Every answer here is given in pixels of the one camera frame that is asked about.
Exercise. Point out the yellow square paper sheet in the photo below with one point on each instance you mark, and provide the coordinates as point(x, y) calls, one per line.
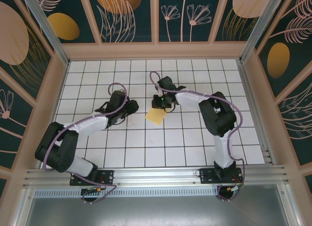
point(156, 117)

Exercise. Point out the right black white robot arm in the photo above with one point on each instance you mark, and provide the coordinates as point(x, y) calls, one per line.
point(219, 118)

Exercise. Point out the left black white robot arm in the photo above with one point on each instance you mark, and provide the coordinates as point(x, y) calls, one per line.
point(61, 148)

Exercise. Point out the grey metal shelf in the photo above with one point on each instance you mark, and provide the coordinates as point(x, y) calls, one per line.
point(156, 211)

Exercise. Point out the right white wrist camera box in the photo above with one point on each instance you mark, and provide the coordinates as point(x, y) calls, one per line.
point(160, 92)

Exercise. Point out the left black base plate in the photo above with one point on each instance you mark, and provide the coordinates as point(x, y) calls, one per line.
point(107, 177)

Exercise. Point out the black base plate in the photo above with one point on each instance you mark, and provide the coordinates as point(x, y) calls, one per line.
point(107, 177)
point(207, 176)

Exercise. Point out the long aluminium mounting rail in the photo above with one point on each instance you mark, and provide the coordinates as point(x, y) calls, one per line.
point(156, 175)

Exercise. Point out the aluminium side rail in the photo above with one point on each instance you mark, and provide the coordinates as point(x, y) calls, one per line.
point(258, 118)

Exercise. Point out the aluminium frame post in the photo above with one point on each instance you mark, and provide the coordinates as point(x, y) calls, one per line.
point(258, 26)
point(48, 31)

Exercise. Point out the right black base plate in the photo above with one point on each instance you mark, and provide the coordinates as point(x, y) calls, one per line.
point(207, 176)

